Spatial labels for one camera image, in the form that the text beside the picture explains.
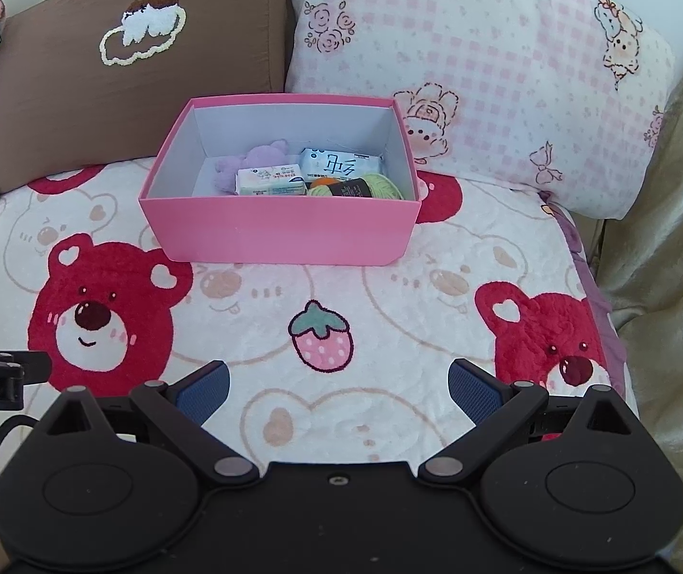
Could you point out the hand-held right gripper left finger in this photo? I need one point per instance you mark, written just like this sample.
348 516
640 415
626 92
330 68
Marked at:
206 391

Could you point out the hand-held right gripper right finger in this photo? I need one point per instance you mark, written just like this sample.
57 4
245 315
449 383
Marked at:
476 391

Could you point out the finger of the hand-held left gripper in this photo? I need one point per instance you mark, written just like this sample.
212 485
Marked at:
33 366

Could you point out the pink cardboard box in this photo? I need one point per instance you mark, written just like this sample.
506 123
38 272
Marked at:
281 230

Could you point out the small white tissue pack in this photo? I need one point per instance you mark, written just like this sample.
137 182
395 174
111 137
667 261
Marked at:
269 179

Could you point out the green yarn ball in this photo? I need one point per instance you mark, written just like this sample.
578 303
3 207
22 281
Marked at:
380 185

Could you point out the purple plush toy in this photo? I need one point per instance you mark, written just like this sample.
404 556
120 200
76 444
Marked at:
257 158

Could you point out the orange makeup sponge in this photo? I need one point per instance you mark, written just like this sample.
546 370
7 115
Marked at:
324 180

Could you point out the blue wet wipes pack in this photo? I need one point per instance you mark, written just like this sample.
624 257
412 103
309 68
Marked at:
341 164

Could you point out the bear printed blanket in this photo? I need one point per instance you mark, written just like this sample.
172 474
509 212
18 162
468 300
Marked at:
377 287

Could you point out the beige satin cloth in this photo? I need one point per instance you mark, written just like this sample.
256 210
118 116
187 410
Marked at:
676 311

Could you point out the brown embroidered pillow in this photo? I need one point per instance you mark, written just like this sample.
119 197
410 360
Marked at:
78 101

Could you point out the pink checked pillow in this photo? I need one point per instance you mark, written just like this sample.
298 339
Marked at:
497 72

